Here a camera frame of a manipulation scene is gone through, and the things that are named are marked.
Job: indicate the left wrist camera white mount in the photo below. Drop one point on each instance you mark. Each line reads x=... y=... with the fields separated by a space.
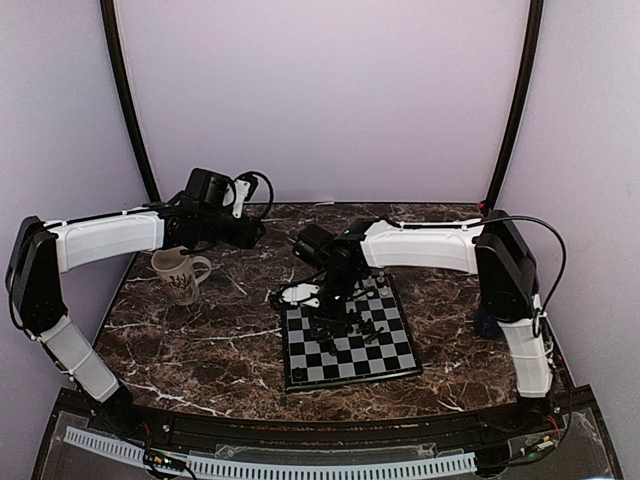
x=236 y=194

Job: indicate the right black frame post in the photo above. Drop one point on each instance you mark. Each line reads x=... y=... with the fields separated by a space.
x=525 y=70

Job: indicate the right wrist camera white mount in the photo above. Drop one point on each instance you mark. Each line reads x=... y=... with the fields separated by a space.
x=300 y=294

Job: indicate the left black frame post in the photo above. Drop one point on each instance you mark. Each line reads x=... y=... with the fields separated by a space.
x=123 y=88

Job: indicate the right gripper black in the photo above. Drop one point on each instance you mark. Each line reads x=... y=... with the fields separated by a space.
x=338 y=314

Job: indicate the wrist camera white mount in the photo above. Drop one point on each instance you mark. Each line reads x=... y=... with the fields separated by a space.
x=236 y=194
x=300 y=294

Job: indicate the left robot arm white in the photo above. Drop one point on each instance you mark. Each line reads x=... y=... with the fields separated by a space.
x=48 y=255

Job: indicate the beige printed mug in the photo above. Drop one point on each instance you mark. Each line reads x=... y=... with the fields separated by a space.
x=181 y=274

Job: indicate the black frame post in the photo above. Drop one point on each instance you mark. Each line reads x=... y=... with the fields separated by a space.
x=123 y=88
x=525 y=70

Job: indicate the white slotted cable duct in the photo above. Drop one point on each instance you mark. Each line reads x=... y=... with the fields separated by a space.
x=236 y=462

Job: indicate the dark blue mug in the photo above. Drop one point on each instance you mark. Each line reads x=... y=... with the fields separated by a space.
x=486 y=326

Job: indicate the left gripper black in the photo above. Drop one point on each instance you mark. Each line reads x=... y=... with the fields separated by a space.
x=246 y=237

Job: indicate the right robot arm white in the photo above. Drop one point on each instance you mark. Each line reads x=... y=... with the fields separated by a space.
x=491 y=249

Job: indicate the black white chessboard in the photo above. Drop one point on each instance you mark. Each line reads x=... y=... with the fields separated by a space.
x=391 y=356

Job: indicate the black chess pieces pile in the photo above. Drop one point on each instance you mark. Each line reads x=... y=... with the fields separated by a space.
x=350 y=330

